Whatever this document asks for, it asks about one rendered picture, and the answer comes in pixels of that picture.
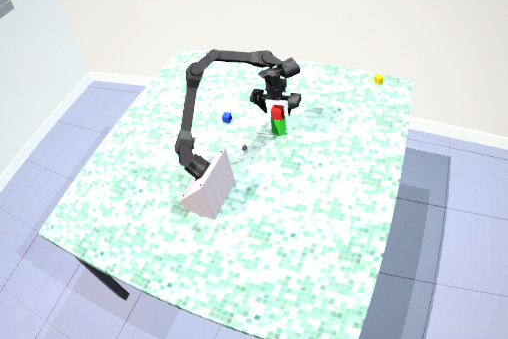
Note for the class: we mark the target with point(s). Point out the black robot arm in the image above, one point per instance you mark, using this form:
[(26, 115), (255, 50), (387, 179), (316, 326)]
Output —
[(195, 164)]

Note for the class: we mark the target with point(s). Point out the red block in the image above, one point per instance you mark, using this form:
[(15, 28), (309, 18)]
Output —
[(277, 111)]

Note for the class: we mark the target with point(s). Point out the blue block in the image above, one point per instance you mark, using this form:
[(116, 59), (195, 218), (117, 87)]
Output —
[(226, 117)]

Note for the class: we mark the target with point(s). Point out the small yellow block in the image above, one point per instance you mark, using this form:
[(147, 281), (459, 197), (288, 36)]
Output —
[(378, 79)]

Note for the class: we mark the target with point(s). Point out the green block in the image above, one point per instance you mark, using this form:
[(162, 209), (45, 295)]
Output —
[(279, 131), (278, 123)]

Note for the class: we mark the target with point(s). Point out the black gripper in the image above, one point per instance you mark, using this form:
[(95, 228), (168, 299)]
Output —
[(275, 94)]

